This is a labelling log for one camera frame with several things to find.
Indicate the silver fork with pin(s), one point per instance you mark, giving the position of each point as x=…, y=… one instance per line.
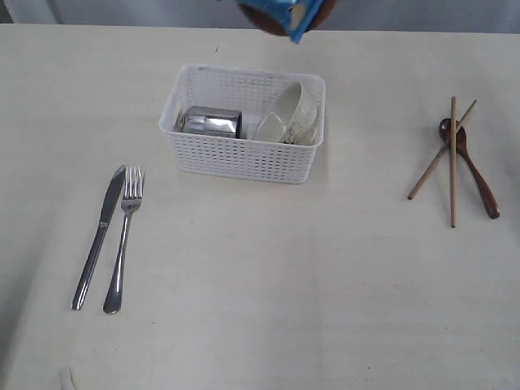
x=131, y=201

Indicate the silver table knife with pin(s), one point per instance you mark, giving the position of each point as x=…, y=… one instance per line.
x=108, y=207

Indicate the brown round plate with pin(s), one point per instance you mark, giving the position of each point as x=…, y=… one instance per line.
x=265, y=23

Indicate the wooden chopstick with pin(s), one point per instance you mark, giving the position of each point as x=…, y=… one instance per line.
x=430, y=168
x=453, y=169

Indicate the blue chips bag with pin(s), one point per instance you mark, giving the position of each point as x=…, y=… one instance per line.
x=294, y=16

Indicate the dark wooden spoon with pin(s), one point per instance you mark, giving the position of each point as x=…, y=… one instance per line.
x=489, y=201

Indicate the white perforated plastic basket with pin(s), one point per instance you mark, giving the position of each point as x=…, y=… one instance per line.
x=250, y=92

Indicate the white ceramic bowl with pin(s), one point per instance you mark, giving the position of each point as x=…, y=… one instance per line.
x=290, y=118

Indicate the shiny steel cup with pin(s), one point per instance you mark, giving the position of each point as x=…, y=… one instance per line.
x=210, y=121

